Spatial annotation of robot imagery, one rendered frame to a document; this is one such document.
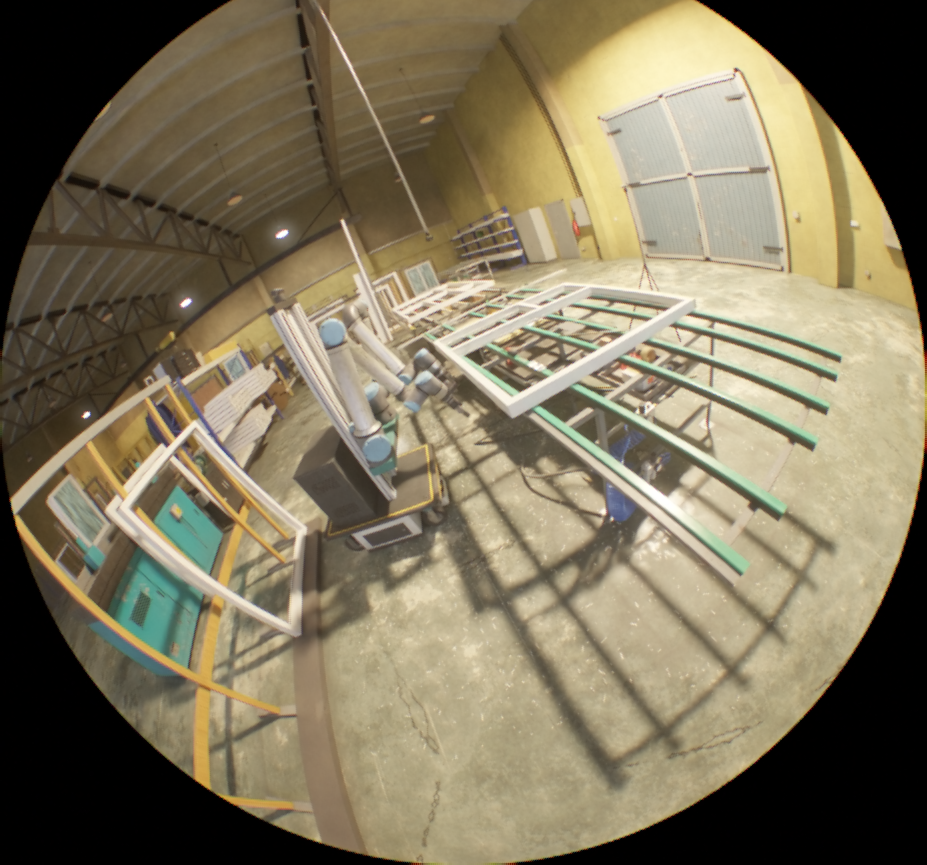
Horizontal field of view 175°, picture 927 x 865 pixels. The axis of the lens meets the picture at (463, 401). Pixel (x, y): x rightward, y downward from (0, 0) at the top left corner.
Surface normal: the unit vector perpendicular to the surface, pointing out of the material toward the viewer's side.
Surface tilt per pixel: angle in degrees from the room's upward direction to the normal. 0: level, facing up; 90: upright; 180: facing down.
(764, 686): 0
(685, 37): 90
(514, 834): 0
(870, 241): 90
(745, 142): 90
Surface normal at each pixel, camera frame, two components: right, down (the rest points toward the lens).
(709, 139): -0.87, 0.47
